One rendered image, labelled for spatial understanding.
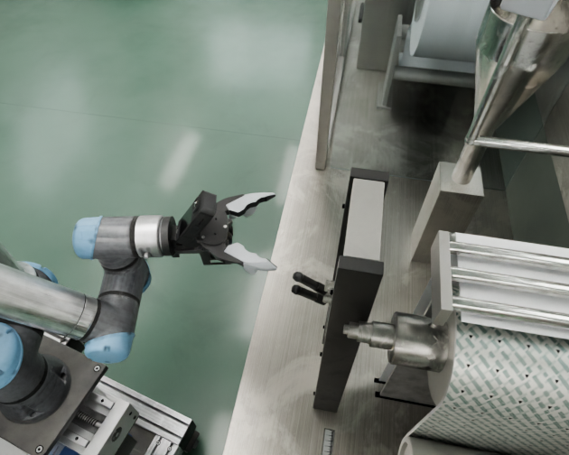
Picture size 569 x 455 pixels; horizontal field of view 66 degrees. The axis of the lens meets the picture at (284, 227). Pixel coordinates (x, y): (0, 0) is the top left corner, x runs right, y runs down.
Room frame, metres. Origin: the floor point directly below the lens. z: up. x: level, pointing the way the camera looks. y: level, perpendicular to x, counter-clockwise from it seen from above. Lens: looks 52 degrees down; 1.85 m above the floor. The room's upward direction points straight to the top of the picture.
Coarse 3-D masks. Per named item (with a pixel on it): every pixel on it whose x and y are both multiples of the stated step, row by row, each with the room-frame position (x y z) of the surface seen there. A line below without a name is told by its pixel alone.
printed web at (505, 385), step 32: (480, 352) 0.18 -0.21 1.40; (512, 352) 0.18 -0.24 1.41; (544, 352) 0.18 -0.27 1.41; (416, 384) 0.27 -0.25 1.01; (448, 384) 0.16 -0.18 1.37; (480, 384) 0.15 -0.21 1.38; (512, 384) 0.15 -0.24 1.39; (544, 384) 0.15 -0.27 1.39; (448, 416) 0.14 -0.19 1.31; (480, 416) 0.13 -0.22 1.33; (512, 416) 0.13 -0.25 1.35; (544, 416) 0.13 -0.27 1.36; (480, 448) 0.13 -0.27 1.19; (512, 448) 0.12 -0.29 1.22; (544, 448) 0.12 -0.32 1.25
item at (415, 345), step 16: (400, 320) 0.23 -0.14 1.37; (416, 320) 0.23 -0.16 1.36; (400, 336) 0.21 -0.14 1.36; (416, 336) 0.21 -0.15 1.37; (432, 336) 0.21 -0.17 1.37; (448, 336) 0.21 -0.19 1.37; (400, 352) 0.20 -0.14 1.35; (416, 352) 0.20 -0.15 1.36; (432, 352) 0.20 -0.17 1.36; (416, 368) 0.19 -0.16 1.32; (432, 368) 0.18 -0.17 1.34
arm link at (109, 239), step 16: (80, 224) 0.47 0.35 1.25; (96, 224) 0.47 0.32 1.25; (112, 224) 0.47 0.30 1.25; (128, 224) 0.47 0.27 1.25; (80, 240) 0.44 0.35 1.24; (96, 240) 0.44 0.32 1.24; (112, 240) 0.44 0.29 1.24; (128, 240) 0.44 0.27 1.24; (80, 256) 0.43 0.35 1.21; (96, 256) 0.43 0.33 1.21; (112, 256) 0.43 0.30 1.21; (128, 256) 0.43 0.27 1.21
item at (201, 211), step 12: (204, 192) 0.47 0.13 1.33; (192, 204) 0.48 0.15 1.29; (204, 204) 0.45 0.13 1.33; (216, 204) 0.47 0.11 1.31; (192, 216) 0.45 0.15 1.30; (204, 216) 0.44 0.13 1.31; (180, 228) 0.46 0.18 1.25; (192, 228) 0.44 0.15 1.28; (180, 240) 0.44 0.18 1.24; (192, 240) 0.44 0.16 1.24
